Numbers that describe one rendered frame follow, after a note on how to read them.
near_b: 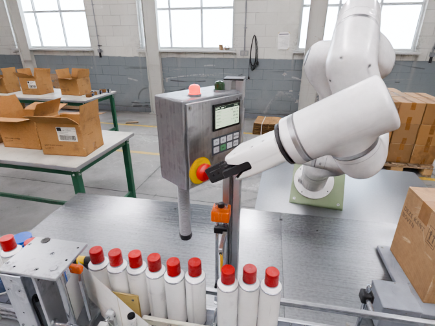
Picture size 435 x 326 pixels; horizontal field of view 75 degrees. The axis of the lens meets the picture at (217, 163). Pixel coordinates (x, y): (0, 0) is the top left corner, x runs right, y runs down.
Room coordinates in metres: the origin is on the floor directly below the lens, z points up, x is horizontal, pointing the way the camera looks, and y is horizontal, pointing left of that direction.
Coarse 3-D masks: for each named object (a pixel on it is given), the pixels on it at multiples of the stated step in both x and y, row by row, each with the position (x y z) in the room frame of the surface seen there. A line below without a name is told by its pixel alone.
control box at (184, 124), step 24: (168, 96) 0.56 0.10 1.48; (216, 96) 0.58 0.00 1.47; (240, 96) 0.63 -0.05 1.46; (168, 120) 0.55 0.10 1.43; (192, 120) 0.53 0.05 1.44; (240, 120) 0.63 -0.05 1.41; (168, 144) 0.56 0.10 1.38; (192, 144) 0.53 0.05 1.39; (168, 168) 0.56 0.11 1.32; (192, 168) 0.52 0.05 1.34
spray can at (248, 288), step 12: (252, 264) 0.52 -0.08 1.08; (252, 276) 0.49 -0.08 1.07; (240, 288) 0.50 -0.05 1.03; (252, 288) 0.49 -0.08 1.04; (240, 300) 0.50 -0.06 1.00; (252, 300) 0.49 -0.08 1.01; (240, 312) 0.49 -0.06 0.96; (252, 312) 0.49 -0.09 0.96; (240, 324) 0.49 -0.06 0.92; (252, 324) 0.49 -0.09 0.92
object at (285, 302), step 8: (208, 288) 0.56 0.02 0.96; (216, 288) 0.56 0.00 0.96; (280, 304) 0.52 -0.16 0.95; (288, 304) 0.52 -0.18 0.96; (296, 304) 0.51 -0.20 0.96; (304, 304) 0.51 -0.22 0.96; (312, 304) 0.51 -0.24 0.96; (320, 304) 0.51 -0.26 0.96; (336, 312) 0.50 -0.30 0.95; (344, 312) 0.49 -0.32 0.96; (352, 312) 0.49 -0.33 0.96; (360, 312) 0.49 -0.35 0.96; (368, 312) 0.49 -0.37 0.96; (376, 312) 0.49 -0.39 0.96; (384, 320) 0.48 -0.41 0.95; (392, 320) 0.47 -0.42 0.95; (400, 320) 0.47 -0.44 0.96; (408, 320) 0.47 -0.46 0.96; (416, 320) 0.47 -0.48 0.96; (424, 320) 0.47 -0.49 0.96; (432, 320) 0.47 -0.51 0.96
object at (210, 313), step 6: (6, 294) 0.61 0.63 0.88; (0, 300) 0.59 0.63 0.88; (6, 300) 0.59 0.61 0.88; (210, 312) 0.55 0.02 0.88; (210, 318) 0.54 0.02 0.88; (210, 324) 0.52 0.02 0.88; (216, 324) 0.52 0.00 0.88; (282, 324) 0.52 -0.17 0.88; (288, 324) 0.52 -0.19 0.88; (294, 324) 0.52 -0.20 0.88; (300, 324) 0.52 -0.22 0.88
